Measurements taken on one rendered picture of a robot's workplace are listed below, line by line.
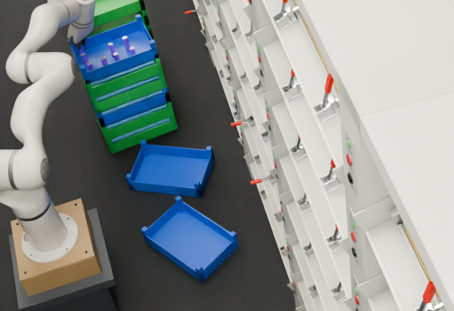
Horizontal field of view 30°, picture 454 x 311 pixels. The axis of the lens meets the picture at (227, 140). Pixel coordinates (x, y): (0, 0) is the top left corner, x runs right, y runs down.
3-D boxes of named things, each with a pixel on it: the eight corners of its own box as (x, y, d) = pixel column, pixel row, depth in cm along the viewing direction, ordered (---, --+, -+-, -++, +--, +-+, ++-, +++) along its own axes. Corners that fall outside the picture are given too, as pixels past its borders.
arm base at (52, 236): (20, 268, 271) (0, 235, 258) (23, 219, 284) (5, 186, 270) (78, 257, 271) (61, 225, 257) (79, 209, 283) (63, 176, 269)
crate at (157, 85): (96, 114, 335) (91, 99, 329) (84, 83, 349) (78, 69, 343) (167, 87, 340) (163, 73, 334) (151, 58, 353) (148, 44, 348)
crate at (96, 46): (86, 84, 323) (80, 69, 318) (73, 54, 337) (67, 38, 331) (159, 57, 328) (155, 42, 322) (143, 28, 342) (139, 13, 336)
